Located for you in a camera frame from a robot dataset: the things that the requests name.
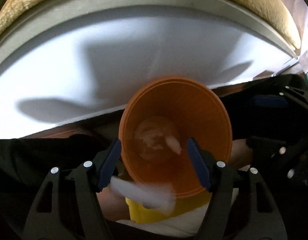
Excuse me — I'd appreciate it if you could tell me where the orange plastic trash bin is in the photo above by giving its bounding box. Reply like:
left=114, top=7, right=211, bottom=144
left=119, top=77, right=232, bottom=198

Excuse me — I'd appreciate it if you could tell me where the yellow packaging under bin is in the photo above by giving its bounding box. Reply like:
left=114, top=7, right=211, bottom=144
left=125, top=191, right=212, bottom=224

